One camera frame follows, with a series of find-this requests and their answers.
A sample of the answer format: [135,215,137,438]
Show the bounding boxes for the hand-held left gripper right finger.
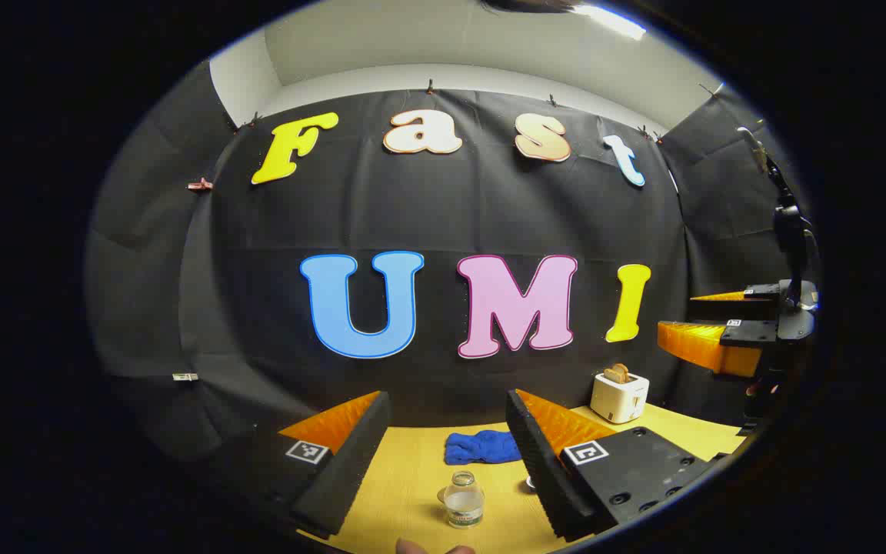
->
[505,389,724,542]

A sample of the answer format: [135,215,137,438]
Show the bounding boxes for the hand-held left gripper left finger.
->
[205,391,392,539]

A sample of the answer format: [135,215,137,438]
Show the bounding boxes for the clear plastic water bottle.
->
[443,471,486,529]

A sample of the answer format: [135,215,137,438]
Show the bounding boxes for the blue towel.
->
[444,430,522,466]

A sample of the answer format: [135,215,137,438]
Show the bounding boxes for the white toaster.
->
[590,371,651,425]

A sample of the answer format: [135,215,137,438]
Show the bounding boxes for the black backdrop cloth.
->
[83,60,817,462]

